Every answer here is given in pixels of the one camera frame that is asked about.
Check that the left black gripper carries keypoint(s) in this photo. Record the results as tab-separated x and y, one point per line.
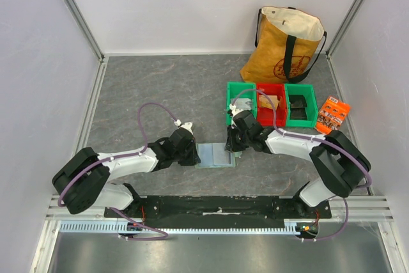
193	159

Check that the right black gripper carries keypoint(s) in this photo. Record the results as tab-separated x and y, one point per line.
231	142

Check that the light green card holder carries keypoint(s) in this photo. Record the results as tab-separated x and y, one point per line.
214	155

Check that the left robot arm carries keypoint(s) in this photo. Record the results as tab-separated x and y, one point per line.
85	181

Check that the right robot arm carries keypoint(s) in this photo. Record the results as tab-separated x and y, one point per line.
339	163

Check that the silver cards in bin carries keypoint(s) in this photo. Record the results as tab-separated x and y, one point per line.
244	103

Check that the brown cards in bin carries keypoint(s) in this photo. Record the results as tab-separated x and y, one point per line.
269	102

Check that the black cards in bin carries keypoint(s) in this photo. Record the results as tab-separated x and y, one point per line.
297	107

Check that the red bin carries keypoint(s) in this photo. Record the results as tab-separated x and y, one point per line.
266	116

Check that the left green bin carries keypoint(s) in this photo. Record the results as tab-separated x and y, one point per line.
234	89

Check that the green bin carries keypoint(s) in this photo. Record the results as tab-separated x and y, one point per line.
307	90
234	89

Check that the right green bin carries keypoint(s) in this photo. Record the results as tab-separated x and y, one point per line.
307	90

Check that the orange packet box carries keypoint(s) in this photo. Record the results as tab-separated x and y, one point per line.
331	115

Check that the yellow tote bag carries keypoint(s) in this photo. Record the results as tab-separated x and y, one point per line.
285	44

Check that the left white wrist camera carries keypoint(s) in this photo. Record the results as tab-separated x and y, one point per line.
186	125

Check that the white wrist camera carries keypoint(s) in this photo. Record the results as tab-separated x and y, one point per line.
186	125
232	108

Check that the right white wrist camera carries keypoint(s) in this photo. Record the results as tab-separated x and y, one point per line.
232	108

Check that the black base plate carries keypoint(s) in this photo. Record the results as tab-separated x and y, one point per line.
158	208

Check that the grey cable duct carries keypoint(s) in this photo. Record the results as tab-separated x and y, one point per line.
123	227

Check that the aluminium frame rail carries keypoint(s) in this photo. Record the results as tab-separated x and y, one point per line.
360	208

